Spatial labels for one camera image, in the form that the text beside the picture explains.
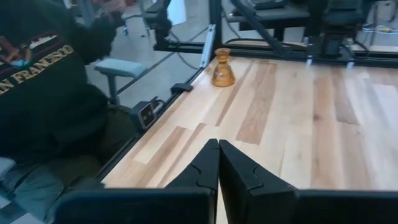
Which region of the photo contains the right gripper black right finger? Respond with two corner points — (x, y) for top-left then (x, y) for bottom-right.
(219, 139), (300, 224)

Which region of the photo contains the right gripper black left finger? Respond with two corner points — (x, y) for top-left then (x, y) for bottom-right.
(165, 138), (221, 192)

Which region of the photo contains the amber glass candle holder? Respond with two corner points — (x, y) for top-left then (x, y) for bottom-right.
(211, 47), (236, 88)

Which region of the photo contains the black edge clamp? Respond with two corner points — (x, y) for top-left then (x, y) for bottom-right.
(170, 82), (194, 95)

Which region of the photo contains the grey office chair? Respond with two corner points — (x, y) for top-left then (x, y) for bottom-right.
(94, 58), (147, 106)

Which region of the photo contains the black support beam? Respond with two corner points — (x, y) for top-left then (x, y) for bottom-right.
(144, 0), (206, 54)

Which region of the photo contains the grey desk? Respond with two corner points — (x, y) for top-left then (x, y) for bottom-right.
(223, 2), (312, 32)

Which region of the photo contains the person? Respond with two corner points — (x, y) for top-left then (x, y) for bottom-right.
(0, 0), (139, 224)

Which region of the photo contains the black table-level camera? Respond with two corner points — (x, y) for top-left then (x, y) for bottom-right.
(129, 100), (158, 131)

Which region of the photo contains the white strip on frame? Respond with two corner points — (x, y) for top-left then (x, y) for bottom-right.
(200, 24), (216, 68)

